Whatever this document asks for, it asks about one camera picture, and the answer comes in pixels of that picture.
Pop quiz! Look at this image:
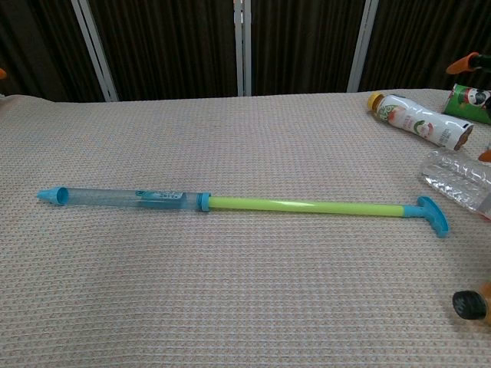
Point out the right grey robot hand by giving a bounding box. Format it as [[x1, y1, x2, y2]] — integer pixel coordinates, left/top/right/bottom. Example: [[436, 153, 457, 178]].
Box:
[[445, 51, 491, 163]]

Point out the green transparent plastic tube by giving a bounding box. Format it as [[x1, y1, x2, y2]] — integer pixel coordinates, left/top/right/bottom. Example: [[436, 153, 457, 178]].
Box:
[[36, 185, 212, 212]]

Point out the blue green water pump toy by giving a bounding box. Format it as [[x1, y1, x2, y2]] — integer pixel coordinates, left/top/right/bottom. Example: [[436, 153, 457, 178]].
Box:
[[209, 195, 450, 239]]

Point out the green chips can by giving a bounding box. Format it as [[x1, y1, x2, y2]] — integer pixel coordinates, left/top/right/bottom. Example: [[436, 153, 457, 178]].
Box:
[[441, 83, 491, 126]]

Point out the dark brown screen panel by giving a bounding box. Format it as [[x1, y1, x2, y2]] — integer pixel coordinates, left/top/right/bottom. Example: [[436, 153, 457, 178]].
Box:
[[87, 0, 239, 102], [249, 0, 364, 96], [0, 0, 105, 103], [360, 0, 491, 93]]

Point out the white bottle with yellow cap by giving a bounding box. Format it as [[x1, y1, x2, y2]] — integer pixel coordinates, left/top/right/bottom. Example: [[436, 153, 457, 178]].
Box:
[[367, 91, 474, 151]]

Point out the clear crinkled plastic bottle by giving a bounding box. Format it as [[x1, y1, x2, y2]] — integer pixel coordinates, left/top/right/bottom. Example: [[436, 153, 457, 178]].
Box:
[[417, 149, 491, 221]]

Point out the orange drink bottle black cap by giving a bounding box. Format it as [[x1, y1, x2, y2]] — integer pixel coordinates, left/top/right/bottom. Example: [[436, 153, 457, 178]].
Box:
[[451, 279, 491, 321]]

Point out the beige woven tablecloth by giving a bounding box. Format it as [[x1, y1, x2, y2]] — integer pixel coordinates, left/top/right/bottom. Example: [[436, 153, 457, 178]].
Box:
[[0, 88, 491, 368]]

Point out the white screen frame post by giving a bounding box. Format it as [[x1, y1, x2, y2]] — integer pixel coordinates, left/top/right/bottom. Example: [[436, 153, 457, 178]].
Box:
[[347, 0, 381, 93], [232, 0, 253, 97], [71, 0, 119, 103]]

